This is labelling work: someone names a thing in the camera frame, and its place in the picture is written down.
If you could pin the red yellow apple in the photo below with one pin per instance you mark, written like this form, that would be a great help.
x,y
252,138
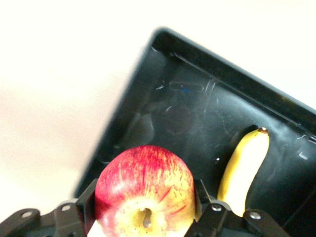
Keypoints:
x,y
145,187

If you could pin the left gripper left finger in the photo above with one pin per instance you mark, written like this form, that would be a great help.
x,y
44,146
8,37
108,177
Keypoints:
x,y
61,219

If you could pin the black plastic box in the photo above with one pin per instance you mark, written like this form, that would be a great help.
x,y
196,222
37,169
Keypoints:
x,y
209,111

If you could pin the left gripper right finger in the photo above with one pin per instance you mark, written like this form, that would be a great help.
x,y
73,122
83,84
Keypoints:
x,y
222,224

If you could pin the yellow banana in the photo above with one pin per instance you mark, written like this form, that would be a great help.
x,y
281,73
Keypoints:
x,y
244,168

